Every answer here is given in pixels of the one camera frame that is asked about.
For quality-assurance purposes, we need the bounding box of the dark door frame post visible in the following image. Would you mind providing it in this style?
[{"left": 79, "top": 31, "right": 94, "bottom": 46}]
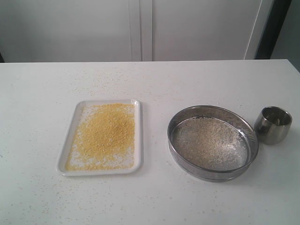
[{"left": 255, "top": 0, "right": 292, "bottom": 60}]

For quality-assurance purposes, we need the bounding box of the yellow and white grain mix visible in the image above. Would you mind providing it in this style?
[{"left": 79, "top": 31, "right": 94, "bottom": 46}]
[{"left": 173, "top": 117, "right": 248, "bottom": 171}]

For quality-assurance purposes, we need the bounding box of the stainless steel cup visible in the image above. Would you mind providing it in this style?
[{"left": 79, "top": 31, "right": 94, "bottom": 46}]
[{"left": 254, "top": 106, "right": 293, "bottom": 145}]

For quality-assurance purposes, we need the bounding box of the yellow millet in tray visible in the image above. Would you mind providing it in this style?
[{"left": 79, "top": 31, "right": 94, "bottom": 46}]
[{"left": 65, "top": 103, "right": 135, "bottom": 172}]

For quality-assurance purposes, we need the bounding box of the round steel mesh sieve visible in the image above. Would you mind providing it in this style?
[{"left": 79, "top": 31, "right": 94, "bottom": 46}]
[{"left": 167, "top": 105, "right": 259, "bottom": 182}]

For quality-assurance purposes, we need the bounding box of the white square tray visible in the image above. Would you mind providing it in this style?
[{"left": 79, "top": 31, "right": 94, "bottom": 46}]
[{"left": 56, "top": 99, "right": 143, "bottom": 176}]

